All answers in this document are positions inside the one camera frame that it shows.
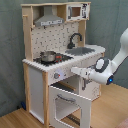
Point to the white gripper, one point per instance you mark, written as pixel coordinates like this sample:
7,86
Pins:
82,72

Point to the white oven door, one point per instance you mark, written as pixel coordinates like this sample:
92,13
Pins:
62,103

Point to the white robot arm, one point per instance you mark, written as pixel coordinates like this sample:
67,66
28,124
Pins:
104,69

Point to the wooden toy kitchen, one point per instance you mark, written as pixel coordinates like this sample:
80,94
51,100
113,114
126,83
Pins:
38,78

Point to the grey toy sink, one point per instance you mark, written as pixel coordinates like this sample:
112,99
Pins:
79,51

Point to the black toy stovetop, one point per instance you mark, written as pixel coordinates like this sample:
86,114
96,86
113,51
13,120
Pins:
59,58

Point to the black toy faucet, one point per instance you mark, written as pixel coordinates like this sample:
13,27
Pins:
71,43

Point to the small metal pot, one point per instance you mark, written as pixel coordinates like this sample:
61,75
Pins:
48,56

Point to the grey backdrop curtain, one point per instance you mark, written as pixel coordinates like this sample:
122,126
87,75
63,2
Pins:
108,20

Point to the white toy microwave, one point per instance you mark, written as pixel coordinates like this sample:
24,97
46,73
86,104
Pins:
77,11

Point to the grey range hood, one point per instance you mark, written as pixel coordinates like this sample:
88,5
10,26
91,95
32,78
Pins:
48,18

